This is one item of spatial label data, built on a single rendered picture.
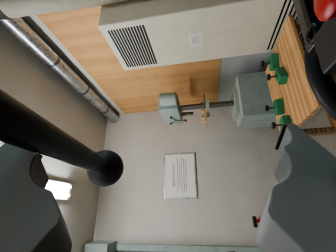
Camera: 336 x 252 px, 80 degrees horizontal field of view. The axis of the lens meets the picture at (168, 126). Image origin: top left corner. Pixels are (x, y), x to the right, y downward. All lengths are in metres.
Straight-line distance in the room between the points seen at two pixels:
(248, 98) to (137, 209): 2.05
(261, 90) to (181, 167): 1.48
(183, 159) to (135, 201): 0.90
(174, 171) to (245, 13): 2.13
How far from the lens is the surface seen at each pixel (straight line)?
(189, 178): 2.93
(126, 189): 3.14
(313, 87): 0.36
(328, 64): 0.22
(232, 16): 1.63
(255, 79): 2.35
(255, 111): 2.19
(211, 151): 3.01
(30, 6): 1.93
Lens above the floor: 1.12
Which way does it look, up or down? 10 degrees up
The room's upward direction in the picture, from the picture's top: 94 degrees counter-clockwise
